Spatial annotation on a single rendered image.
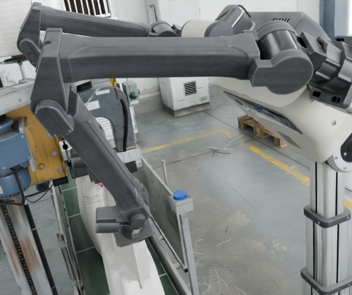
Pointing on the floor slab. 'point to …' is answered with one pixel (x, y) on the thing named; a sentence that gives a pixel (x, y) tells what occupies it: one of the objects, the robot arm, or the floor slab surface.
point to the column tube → (41, 275)
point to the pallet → (259, 131)
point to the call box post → (189, 253)
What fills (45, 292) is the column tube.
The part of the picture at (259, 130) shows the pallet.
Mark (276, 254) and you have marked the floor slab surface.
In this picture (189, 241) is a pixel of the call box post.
